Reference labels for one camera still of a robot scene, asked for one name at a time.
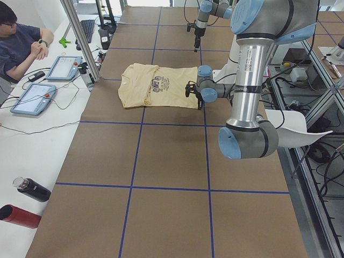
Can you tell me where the near blue teach pendant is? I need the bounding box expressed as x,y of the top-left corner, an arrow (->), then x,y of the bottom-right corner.
10,83 -> 57,116

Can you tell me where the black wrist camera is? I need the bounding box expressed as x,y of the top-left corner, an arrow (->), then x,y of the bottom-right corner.
185,81 -> 197,97

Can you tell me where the aluminium frame post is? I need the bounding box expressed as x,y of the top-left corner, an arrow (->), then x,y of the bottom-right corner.
60,0 -> 100,82

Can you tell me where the green plastic tool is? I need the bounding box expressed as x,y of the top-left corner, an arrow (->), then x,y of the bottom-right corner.
59,38 -> 71,48

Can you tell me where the blue teach pendant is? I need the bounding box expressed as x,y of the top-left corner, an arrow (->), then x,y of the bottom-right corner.
10,83 -> 57,116
45,56 -> 82,81

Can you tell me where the black water bottle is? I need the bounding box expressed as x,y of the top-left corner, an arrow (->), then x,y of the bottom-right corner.
12,177 -> 51,202

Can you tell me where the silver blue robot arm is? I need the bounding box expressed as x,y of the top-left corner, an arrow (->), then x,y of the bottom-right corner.
185,1 -> 320,159
187,1 -> 233,52

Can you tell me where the far blue teach pendant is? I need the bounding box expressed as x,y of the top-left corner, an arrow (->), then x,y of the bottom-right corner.
45,56 -> 82,81

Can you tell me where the black smartphone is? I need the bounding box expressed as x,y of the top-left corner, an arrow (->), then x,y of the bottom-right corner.
28,71 -> 45,82

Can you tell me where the white curved plastic sheet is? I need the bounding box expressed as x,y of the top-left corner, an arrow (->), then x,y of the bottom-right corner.
266,109 -> 333,148

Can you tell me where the cream long-sleeve graphic shirt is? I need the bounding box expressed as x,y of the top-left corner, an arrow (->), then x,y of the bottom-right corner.
118,63 -> 198,109

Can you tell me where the seated person in navy shirt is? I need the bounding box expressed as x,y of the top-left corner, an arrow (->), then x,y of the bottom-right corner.
1,2 -> 54,83

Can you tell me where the black monitor stand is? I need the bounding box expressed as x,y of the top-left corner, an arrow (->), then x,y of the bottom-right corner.
95,0 -> 117,34

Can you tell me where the brown paper table cover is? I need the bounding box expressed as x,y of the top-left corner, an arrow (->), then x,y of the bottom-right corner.
27,6 -> 307,257

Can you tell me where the red cylindrical bottle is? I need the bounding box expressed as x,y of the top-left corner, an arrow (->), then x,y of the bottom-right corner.
1,204 -> 41,229

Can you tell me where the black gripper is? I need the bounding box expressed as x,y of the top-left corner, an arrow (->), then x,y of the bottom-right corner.
187,23 -> 206,52
194,91 -> 204,110

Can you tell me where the clear bottle with black cap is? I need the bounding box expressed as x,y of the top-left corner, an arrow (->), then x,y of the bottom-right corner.
78,63 -> 95,91

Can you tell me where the black keyboard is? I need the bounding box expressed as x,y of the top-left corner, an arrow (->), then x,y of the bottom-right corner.
80,19 -> 95,43

